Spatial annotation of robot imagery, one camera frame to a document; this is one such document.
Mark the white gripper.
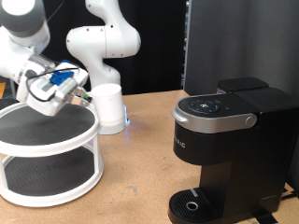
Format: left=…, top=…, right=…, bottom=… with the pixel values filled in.
left=26, top=62, right=94, bottom=117

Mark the white mug green-taped handle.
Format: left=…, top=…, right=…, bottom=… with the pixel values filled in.
left=87, top=83, right=127, bottom=128

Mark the black Keurig coffee machine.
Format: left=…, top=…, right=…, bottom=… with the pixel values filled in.
left=167, top=87, right=299, bottom=224

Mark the white two-tier turntable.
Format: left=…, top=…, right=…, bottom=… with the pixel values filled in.
left=0, top=101, right=104, bottom=208

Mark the black curtain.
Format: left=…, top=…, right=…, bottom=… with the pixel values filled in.
left=40, top=0, right=188, bottom=102

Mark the dark grey partition panel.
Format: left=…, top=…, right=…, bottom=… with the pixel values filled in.
left=183, top=0, right=299, bottom=101

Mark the black camera cable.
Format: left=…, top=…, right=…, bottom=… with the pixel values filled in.
left=25, top=0, right=80, bottom=103

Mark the grey metal post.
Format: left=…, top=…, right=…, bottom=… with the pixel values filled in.
left=8, top=79, right=18, bottom=101

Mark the grey vertical rail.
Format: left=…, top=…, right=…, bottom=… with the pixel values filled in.
left=181, top=0, right=191, bottom=91

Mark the black power cable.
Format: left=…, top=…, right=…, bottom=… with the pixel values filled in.
left=278, top=186, right=299, bottom=203

